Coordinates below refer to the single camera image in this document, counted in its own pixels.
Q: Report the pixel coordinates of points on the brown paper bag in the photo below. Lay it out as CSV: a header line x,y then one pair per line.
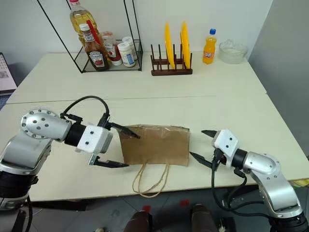
x,y
157,147

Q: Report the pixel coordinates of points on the yellow plate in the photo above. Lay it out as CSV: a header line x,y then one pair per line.
x,y
169,46
185,46

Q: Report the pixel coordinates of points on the cooking oil bottle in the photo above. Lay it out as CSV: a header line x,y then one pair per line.
x,y
77,19

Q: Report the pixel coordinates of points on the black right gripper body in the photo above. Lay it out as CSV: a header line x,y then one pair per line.
x,y
218,157

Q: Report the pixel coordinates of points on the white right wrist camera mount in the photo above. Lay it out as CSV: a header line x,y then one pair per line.
x,y
227,142

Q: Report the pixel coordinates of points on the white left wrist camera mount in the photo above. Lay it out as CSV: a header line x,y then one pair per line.
x,y
93,137

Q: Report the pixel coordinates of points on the clear glass bowl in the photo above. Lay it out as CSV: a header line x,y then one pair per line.
x,y
233,54

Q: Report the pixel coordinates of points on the laptop screen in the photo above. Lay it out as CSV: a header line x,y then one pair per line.
x,y
6,77

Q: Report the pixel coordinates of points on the yellow green object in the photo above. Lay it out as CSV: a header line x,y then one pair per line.
x,y
301,183

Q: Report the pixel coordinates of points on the small squeeze ketchup bottle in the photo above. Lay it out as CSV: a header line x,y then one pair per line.
x,y
111,52

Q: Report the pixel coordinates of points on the large glass ketchup bottle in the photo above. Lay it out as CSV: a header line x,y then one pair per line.
x,y
96,58

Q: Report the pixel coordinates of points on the dark wooden dish rack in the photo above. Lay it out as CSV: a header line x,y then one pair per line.
x,y
171,71

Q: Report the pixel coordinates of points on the dark brown rounded shape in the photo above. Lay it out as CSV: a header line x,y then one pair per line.
x,y
138,222
201,218

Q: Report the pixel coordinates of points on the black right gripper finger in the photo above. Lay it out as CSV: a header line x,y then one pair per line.
x,y
201,159
208,133

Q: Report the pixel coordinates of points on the clear glass shaker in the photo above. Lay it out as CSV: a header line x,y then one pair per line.
x,y
107,37

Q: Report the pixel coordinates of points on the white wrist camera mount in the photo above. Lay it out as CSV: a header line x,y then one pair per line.
x,y
227,142
93,137

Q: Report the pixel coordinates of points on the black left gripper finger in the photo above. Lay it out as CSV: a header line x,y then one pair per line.
x,y
113,164
125,131

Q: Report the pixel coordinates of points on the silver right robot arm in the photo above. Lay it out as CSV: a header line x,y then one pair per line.
x,y
265,164

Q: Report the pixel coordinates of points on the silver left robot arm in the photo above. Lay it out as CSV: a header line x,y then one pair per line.
x,y
41,125

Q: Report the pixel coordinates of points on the orange soda bottle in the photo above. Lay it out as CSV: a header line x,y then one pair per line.
x,y
209,52

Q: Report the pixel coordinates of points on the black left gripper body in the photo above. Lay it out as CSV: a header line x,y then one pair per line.
x,y
109,141

